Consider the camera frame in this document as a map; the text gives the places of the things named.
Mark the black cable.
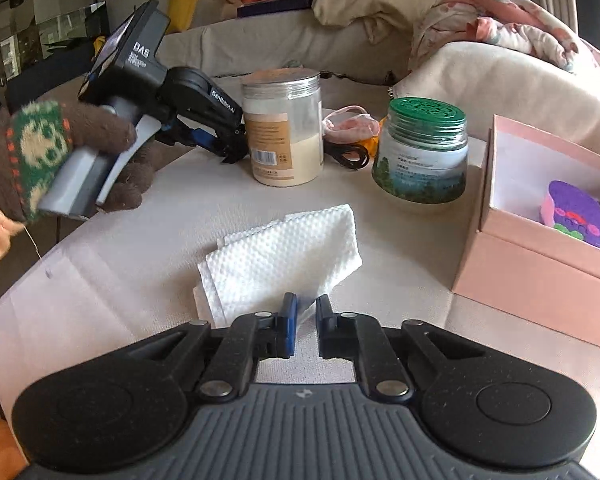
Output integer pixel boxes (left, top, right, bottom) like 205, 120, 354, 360
325, 139, 371, 169

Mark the beige sofa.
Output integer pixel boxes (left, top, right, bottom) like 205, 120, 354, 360
157, 10, 600, 163

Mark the pink floral blanket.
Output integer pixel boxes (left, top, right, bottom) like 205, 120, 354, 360
409, 0, 600, 111

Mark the dark glass cabinet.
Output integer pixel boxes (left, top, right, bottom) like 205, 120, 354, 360
0, 0, 112, 81

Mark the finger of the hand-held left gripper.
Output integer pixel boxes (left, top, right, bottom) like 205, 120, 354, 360
175, 119, 249, 164

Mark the dark flat box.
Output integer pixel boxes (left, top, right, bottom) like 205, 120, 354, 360
237, 0, 315, 19

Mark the orange cloth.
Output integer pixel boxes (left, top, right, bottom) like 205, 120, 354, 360
0, 412, 31, 480

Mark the white paper towel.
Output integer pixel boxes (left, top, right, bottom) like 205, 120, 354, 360
192, 204, 363, 328

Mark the beige blanket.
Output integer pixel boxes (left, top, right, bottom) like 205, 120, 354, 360
312, 0, 446, 43

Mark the pink face mask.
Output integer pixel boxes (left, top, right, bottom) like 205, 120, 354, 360
321, 105, 381, 147

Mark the purple felt toy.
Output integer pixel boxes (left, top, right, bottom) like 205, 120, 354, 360
540, 180, 600, 250

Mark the person's left hand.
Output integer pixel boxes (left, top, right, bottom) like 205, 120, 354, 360
0, 100, 156, 224

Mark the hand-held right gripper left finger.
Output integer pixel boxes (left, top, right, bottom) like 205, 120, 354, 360
125, 292, 299, 401

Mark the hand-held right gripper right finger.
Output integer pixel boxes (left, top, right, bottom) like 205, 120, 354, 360
315, 295, 476, 403

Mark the green round object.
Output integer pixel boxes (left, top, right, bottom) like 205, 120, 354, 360
371, 96, 469, 204

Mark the pink cardboard box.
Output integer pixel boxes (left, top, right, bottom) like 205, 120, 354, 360
451, 114, 600, 353

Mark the clear jar with white powder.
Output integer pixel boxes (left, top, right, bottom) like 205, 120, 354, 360
241, 67, 326, 187

